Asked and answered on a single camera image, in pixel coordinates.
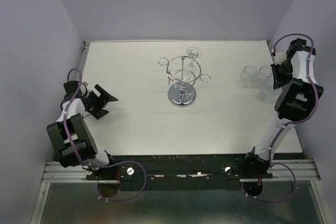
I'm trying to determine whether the clear wine glass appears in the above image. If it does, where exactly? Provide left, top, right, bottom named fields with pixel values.
left=238, top=65, right=257, bottom=88

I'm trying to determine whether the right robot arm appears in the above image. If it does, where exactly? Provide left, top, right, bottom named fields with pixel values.
left=241, top=34, right=324, bottom=178

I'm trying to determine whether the chrome wine glass rack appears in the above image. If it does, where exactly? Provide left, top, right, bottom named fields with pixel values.
left=157, top=56, right=212, bottom=108

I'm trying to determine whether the aluminium rail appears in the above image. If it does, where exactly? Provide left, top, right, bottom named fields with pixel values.
left=240, top=158, right=321, bottom=183

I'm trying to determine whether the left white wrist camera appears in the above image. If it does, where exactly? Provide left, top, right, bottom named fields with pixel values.
left=80, top=82, right=91, bottom=96

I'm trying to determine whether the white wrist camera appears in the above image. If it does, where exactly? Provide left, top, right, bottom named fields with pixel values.
left=272, top=51, right=287, bottom=65
left=80, top=82, right=91, bottom=96

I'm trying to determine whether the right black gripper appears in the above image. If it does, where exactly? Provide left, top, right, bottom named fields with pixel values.
left=270, top=59, right=293, bottom=90

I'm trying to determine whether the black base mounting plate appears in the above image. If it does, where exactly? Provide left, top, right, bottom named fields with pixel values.
left=86, top=154, right=272, bottom=191

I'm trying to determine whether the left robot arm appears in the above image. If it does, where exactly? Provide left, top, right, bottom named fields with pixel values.
left=46, top=81, right=118, bottom=179

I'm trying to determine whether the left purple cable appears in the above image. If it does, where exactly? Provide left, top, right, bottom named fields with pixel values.
left=61, top=68, right=148, bottom=204

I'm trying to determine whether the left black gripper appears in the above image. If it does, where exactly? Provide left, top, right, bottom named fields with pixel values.
left=86, top=84, right=117, bottom=119

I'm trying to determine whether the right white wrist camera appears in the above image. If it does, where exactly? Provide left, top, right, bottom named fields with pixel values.
left=272, top=51, right=287, bottom=65

